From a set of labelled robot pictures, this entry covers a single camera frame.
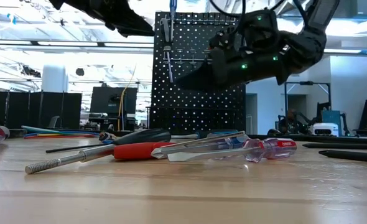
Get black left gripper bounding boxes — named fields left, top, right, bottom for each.
left=49, top=0, right=156, bottom=37

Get small blue clear-handled screwdriver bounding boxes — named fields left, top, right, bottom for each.
left=169, top=0, right=178, bottom=41

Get large blue clear-handled screwdriver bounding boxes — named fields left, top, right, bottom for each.
left=151, top=130, right=249, bottom=160

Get black metal pegboard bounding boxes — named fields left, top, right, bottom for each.
left=149, top=11, right=247, bottom=135

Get multicolour ribbon cable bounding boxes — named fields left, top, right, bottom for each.
left=21, top=125, right=100, bottom=140

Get white cylinder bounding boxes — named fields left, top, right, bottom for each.
left=41, top=64, right=68, bottom=93

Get black aluminium table frame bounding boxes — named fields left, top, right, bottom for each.
left=7, top=127, right=367, bottom=147

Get black pen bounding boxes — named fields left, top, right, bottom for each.
left=301, top=142, right=367, bottom=149
left=318, top=149, right=367, bottom=162

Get black smooth handled screwdriver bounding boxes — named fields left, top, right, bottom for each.
left=45, top=128, right=172, bottom=154

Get black partition panels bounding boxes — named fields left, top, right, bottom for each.
left=0, top=90, right=83, bottom=130

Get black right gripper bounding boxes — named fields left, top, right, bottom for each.
left=174, top=15, right=292, bottom=91

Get small red clear-handled screwdriver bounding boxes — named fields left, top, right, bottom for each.
left=167, top=138, right=298, bottom=164

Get chrome rail tool holder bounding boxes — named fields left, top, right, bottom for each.
left=174, top=19, right=237, bottom=26

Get blue box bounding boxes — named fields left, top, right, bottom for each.
left=322, top=110, right=341, bottom=125

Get red handled nut driver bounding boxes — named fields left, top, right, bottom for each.
left=24, top=141, right=177, bottom=175

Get white box device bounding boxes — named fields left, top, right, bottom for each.
left=312, top=123, right=340, bottom=137

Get yellow hanging cable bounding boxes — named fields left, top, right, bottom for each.
left=117, top=63, right=137, bottom=131

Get grey stubby handled screwdriver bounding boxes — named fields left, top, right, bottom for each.
left=160, top=17, right=174, bottom=83

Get black computer monitor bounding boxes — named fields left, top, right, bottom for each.
left=90, top=86, right=138, bottom=114

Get black metal stand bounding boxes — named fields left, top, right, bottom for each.
left=284, top=81, right=332, bottom=131

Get chrome ring tool holder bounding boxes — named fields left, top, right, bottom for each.
left=163, top=48, right=215, bottom=65

